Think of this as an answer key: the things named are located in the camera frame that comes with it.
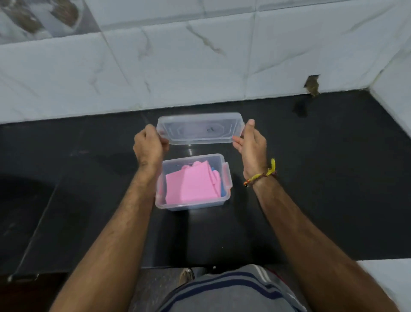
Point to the grey striped shirt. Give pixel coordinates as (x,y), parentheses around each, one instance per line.
(231,291)

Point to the person's left hand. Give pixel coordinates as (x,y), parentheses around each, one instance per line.
(148,151)

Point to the person's right forearm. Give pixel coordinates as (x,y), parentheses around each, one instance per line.
(318,247)

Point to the person's right hand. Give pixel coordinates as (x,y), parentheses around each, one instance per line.
(253,154)

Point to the blue cloth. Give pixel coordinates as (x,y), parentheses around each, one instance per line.
(220,186)

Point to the clear plastic storage box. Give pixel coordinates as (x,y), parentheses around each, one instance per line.
(193,183)

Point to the pink cloth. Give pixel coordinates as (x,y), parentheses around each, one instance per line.
(189,186)

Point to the clear plastic box lid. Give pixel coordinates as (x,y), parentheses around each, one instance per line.
(200,127)

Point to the person's left forearm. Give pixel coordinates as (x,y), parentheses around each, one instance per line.
(106,244)

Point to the person's sandal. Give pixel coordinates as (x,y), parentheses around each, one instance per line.
(186,275)

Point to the person's left fingers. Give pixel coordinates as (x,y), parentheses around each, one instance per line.
(162,141)

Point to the person's right thumb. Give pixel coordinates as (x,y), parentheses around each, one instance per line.
(250,128)

